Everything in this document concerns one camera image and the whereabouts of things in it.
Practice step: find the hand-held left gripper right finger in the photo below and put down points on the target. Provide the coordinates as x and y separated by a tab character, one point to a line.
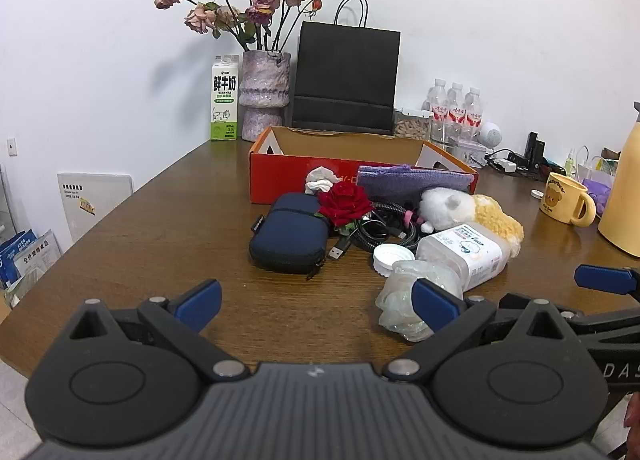
435	307

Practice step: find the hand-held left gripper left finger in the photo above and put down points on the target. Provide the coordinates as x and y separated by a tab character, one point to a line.
200	302

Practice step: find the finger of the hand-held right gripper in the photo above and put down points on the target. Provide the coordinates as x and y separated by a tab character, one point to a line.
600	278
605	322

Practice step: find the clear plastic bag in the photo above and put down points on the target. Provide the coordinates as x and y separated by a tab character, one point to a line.
400	300

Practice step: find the white round lid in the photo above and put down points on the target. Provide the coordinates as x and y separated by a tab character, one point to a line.
392	257

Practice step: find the white plastic jar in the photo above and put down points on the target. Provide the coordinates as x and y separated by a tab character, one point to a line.
470	250

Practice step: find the white yellow plush toy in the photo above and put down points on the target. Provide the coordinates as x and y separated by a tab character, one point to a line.
450	207

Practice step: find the navy zip pouch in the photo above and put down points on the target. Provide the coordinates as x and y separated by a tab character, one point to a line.
285	235

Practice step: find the purple cloth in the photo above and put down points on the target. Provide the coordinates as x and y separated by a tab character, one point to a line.
400	180

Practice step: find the red artificial rose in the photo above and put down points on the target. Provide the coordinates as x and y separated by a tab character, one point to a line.
345	202

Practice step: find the red cardboard box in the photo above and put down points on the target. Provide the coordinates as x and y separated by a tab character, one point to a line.
285	175

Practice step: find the white tissue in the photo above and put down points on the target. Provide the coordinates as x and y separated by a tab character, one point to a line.
320	177

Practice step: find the brown wooden desktop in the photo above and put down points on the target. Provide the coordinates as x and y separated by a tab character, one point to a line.
175	240

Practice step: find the person's right hand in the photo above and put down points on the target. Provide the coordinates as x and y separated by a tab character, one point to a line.
634	415

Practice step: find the purple plastic bag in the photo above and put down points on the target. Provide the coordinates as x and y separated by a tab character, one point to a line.
599	190

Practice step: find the yellow bear mug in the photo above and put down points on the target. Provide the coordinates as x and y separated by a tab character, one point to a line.
560	197

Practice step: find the yellow thermos jug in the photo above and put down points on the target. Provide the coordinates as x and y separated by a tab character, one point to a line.
625	190

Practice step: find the small clear green bottle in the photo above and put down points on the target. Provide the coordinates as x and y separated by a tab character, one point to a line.
570	165

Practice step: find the white board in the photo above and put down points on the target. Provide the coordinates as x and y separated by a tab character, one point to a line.
95	205

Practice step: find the black charging dock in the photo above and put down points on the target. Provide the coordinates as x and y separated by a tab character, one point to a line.
534	147

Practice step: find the white plug adapter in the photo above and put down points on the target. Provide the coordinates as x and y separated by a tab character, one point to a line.
505	165

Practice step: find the white tin box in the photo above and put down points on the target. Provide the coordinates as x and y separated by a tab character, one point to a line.
470	152

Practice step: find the white printed packet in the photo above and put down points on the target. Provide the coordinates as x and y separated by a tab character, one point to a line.
40	260

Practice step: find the clear jar of seeds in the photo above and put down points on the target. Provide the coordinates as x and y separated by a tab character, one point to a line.
412	127

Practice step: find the white round speaker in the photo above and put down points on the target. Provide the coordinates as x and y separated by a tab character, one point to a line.
490	134

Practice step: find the blue printed packet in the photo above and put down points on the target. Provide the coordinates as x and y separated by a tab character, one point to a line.
12	255

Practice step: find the green white milk carton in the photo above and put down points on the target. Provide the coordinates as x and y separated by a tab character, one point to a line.
224	110

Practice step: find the red label water bottle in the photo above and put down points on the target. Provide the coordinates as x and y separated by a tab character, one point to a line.
473	112
455	110
436	105

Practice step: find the purple mottled ceramic vase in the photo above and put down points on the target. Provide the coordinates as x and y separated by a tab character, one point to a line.
262	90

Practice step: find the black paper bag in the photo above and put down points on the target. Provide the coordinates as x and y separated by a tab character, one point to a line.
345	70

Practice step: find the white wall socket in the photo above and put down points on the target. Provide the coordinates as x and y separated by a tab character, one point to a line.
11	146

